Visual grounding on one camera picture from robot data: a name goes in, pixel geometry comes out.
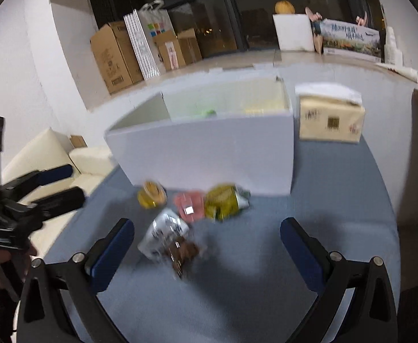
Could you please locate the stack of white paper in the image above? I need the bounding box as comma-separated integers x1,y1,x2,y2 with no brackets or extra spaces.
384,27,404,67

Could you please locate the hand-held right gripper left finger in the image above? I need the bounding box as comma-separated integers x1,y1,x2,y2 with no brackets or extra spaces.
16,217,136,343

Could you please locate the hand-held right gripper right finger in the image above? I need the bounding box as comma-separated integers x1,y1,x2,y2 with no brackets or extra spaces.
279,216,399,343

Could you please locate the white storage box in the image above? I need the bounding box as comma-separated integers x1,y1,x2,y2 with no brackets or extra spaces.
105,76,295,195

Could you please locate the patterned white paper bag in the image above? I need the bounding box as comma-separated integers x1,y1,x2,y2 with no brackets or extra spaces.
123,10,161,80

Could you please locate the cream sofa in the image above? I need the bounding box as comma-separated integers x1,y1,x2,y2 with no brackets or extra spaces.
0,127,118,258

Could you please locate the large cardboard box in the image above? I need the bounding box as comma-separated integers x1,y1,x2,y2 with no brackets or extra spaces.
90,21,145,95

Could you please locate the orange pumpkin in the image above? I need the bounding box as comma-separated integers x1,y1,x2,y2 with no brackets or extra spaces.
275,0,296,15

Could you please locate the white bag with coloured squares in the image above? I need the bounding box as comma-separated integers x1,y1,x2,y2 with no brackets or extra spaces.
137,2,177,61

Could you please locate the gold round snack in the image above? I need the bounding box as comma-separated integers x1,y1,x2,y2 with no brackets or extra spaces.
137,180,167,210

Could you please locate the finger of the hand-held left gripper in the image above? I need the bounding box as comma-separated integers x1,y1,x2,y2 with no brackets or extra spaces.
0,164,73,195
23,186,86,219

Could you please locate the black-framed window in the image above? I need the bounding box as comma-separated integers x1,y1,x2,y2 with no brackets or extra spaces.
84,0,386,61

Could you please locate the printed long carton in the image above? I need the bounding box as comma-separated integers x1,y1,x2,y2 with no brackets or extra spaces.
319,19,383,61

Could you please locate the small cardboard box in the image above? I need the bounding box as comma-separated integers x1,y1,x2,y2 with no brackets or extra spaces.
155,28,203,71

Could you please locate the white snack packet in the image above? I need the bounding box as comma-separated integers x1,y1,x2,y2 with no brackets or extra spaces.
137,208,190,260

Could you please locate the white cube box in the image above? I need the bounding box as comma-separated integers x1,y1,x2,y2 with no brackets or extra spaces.
272,13,315,51

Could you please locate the pink snack packet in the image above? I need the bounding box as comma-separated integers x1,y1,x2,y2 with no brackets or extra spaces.
173,191,207,222

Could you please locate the yellow-green snack packet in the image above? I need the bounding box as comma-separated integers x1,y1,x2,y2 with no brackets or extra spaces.
203,183,251,222

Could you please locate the beige tissue pack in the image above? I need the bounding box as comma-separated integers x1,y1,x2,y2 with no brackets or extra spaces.
295,83,367,144

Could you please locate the brown snack packet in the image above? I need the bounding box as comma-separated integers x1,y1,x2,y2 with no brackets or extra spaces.
162,236,200,280

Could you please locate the rolled white paper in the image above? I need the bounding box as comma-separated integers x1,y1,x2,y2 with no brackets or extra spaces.
375,62,418,83

